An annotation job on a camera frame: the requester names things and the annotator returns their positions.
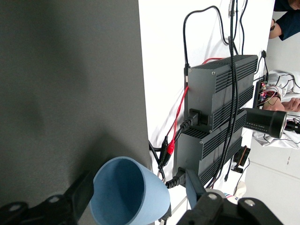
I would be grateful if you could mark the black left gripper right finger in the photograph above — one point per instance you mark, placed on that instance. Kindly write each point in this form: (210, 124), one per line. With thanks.
(211, 211)

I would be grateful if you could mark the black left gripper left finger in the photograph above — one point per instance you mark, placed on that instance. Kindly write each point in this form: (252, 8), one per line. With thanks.
(82, 197)

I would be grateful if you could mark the light blue cup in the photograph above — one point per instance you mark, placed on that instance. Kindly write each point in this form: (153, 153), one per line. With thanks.
(154, 194)

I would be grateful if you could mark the dark grey finned power supply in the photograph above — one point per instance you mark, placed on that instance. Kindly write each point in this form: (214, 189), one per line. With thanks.
(187, 154)
(201, 93)

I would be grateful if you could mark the red alligator clip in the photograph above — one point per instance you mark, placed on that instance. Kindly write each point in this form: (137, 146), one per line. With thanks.
(171, 146)

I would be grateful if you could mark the black alligator clip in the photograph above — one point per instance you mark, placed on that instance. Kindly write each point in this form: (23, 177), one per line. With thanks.
(164, 145)

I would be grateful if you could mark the person in white coat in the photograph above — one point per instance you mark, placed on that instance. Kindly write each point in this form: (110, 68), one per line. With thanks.
(281, 140)

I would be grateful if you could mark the black cylindrical lamp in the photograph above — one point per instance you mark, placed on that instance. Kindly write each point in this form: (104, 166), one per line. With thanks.
(264, 122)

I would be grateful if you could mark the dark grey table mat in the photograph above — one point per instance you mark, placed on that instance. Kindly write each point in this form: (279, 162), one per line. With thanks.
(70, 70)

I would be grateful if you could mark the person in dark blue shirt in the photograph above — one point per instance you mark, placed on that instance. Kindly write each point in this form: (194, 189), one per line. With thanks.
(290, 23)

